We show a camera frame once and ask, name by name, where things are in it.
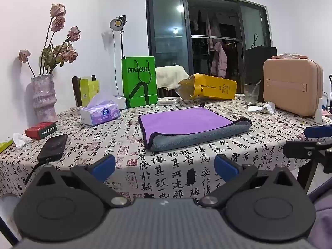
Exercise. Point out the metal clothes drying rail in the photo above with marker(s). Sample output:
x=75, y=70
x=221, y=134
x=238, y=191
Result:
x=215, y=37

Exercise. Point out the pink hard suitcase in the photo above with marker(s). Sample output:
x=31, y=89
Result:
x=293, y=88

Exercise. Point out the hanging pale garment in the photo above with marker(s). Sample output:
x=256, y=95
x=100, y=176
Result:
x=211, y=28

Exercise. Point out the clear drinking glass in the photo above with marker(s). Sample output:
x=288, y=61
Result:
x=250, y=96

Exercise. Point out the pink cloth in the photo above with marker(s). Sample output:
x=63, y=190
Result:
x=290, y=56

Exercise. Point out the hanging pink jacket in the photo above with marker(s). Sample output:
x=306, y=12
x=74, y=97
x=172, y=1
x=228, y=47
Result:
x=219, y=62

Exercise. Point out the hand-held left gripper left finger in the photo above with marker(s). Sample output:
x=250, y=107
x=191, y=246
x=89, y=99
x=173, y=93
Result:
x=103, y=164

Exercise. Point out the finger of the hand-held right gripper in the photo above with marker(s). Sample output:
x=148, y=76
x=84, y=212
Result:
x=319, y=131
x=303, y=149

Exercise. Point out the white tube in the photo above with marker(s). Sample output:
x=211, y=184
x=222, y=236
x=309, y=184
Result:
x=318, y=111

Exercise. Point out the yellow paper bag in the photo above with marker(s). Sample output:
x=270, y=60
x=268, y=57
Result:
x=212, y=88

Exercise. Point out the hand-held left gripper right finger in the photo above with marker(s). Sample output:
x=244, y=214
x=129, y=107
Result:
x=225, y=167

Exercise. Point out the clear straw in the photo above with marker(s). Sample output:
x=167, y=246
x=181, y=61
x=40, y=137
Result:
x=257, y=85

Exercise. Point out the black smartphone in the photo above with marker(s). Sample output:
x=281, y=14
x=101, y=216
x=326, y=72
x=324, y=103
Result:
x=51, y=147

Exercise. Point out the person's purple clothing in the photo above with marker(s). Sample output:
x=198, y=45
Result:
x=324, y=212

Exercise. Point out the small white box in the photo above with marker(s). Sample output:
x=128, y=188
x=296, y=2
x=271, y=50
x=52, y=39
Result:
x=121, y=103

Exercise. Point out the flat white box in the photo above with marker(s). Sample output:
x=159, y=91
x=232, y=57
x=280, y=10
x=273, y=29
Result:
x=168, y=101

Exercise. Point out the green snack packet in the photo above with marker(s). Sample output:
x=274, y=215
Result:
x=5, y=146

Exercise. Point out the dark wooden chair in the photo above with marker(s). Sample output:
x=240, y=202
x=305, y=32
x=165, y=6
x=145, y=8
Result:
x=166, y=92
x=75, y=90

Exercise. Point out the red flat box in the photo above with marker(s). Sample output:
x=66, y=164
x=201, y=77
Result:
x=39, y=131

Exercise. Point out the studio light on stand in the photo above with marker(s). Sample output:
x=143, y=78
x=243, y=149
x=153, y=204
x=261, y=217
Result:
x=116, y=22

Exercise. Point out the calligraphy printed tablecloth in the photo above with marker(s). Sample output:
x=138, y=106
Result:
x=171, y=158

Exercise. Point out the dark framed glass door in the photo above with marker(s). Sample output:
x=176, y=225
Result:
x=168, y=44

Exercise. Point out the pink speckled ceramic vase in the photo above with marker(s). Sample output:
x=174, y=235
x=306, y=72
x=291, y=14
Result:
x=44, y=98

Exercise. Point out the dried pink rose bouquet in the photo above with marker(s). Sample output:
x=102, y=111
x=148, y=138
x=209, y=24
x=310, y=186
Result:
x=58, y=23

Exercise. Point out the purple tissue pack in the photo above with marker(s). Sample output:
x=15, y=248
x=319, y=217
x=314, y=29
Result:
x=99, y=114

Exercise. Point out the green paper bag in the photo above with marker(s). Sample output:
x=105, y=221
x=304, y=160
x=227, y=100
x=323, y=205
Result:
x=132, y=88

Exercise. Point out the purple and grey towel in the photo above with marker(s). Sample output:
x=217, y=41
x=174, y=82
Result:
x=181, y=119

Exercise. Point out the yellow-green open carton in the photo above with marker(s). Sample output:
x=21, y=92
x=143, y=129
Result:
x=88, y=93

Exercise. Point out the black paper bag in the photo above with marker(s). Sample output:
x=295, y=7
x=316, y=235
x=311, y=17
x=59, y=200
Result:
x=255, y=64

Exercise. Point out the crumpled white tissue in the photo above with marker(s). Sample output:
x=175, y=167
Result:
x=267, y=106
x=19, y=140

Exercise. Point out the cream fleece cloth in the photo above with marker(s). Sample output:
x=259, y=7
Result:
x=168, y=77

